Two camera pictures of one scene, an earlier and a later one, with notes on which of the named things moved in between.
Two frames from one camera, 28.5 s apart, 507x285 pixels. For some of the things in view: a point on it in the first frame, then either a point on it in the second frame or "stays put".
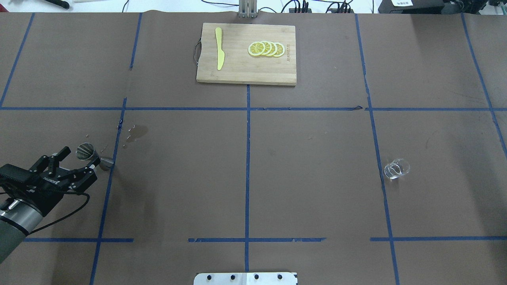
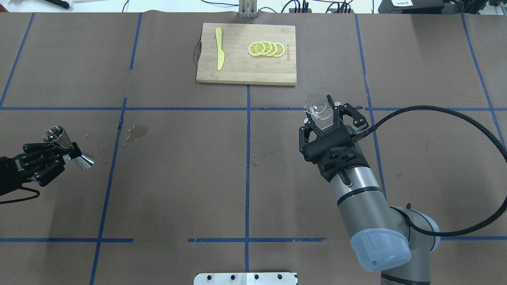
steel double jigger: [86, 151] → [57, 135]
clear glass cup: [398, 167] → [317, 105]
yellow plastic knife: [220, 53] stays put
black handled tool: [60, 3] stays put
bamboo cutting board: [239, 66] stays put
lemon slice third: [274, 49] stays put
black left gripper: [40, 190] → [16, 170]
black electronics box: [411, 6] stays put
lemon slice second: [268, 48] stays put
